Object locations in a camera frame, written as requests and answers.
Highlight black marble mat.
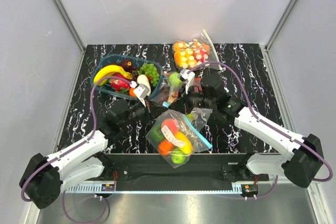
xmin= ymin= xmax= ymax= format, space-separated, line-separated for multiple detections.
xmin=57 ymin=43 xmax=282 ymax=154

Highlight teal plastic basket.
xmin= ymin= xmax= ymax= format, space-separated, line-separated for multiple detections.
xmin=90 ymin=54 xmax=163 ymax=100

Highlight dark mangosteen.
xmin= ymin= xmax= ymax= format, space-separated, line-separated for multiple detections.
xmin=120 ymin=59 xmax=133 ymax=72

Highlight yellow banana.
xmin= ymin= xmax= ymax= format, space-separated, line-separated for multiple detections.
xmin=93 ymin=65 xmax=133 ymax=84

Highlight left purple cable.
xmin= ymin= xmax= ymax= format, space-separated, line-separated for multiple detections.
xmin=20 ymin=77 xmax=137 ymax=202

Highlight green apple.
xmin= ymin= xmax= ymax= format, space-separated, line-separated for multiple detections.
xmin=168 ymin=72 xmax=183 ymax=89

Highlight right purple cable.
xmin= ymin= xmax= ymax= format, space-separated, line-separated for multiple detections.
xmin=187 ymin=61 xmax=333 ymax=183

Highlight white eggplant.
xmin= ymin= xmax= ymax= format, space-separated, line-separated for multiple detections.
xmin=137 ymin=74 xmax=151 ymax=89

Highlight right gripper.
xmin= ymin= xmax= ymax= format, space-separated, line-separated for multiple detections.
xmin=169 ymin=83 xmax=216 ymax=115

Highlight red dragon fruit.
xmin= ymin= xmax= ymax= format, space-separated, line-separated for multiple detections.
xmin=109 ymin=74 xmax=131 ymax=92

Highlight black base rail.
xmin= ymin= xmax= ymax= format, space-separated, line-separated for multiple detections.
xmin=81 ymin=153 xmax=271 ymax=192

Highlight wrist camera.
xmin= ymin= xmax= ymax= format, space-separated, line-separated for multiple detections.
xmin=131 ymin=81 xmax=151 ymax=100
xmin=178 ymin=69 xmax=195 ymax=94

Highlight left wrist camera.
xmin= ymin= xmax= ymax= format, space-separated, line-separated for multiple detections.
xmin=131 ymin=81 xmax=151 ymax=100

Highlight orange in basket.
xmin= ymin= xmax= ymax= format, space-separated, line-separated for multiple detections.
xmin=129 ymin=88 xmax=136 ymax=97

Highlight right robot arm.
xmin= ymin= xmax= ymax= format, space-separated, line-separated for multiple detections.
xmin=167 ymin=72 xmax=324 ymax=188

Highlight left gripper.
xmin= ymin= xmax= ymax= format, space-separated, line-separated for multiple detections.
xmin=119 ymin=96 xmax=167 ymax=128

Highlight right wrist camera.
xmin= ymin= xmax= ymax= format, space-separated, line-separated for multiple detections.
xmin=178 ymin=69 xmax=195 ymax=94

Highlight vegetable zip bag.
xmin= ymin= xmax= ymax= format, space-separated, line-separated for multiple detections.
xmin=152 ymin=71 xmax=212 ymax=132

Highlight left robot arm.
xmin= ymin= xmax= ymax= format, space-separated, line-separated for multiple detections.
xmin=19 ymin=100 xmax=168 ymax=209

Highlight sliced fruit zip bag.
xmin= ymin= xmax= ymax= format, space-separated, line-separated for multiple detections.
xmin=172 ymin=30 xmax=222 ymax=70

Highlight green grapes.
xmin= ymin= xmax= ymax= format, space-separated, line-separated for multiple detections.
xmin=139 ymin=63 xmax=160 ymax=87

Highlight purple cable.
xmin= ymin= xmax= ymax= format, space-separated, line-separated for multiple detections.
xmin=187 ymin=61 xmax=333 ymax=183
xmin=20 ymin=77 xmax=137 ymax=202

